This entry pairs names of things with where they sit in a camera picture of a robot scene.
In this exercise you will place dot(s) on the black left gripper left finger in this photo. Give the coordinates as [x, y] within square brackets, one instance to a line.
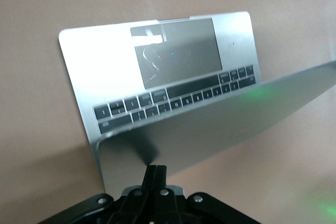
[151, 179]

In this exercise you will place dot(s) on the silver grey laptop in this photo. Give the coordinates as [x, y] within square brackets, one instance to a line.
[183, 142]

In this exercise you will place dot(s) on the brown table cover sheet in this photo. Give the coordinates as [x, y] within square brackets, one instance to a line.
[39, 11]

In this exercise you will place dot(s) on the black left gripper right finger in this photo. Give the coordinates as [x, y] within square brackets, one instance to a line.
[161, 179]

